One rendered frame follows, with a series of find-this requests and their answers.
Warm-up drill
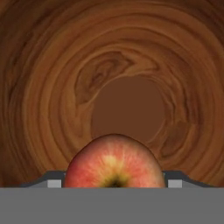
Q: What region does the red apple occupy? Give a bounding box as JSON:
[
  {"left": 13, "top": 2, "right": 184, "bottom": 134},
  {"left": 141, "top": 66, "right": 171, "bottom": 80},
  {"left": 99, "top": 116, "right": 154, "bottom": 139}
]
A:
[{"left": 63, "top": 133, "right": 166, "bottom": 189}]

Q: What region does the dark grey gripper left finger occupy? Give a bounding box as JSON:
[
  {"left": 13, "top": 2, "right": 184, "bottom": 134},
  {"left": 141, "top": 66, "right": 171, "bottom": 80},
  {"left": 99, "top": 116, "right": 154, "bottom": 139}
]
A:
[{"left": 19, "top": 170, "right": 67, "bottom": 189}]

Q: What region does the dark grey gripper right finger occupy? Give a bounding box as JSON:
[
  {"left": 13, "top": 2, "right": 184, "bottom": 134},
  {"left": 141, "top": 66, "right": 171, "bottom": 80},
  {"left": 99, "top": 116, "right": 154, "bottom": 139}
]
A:
[{"left": 162, "top": 170, "right": 214, "bottom": 189}]

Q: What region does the brown wooden bowl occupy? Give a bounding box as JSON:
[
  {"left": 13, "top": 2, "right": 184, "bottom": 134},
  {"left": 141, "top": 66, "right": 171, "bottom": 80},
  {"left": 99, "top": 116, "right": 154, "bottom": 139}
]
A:
[{"left": 0, "top": 0, "right": 224, "bottom": 189}]

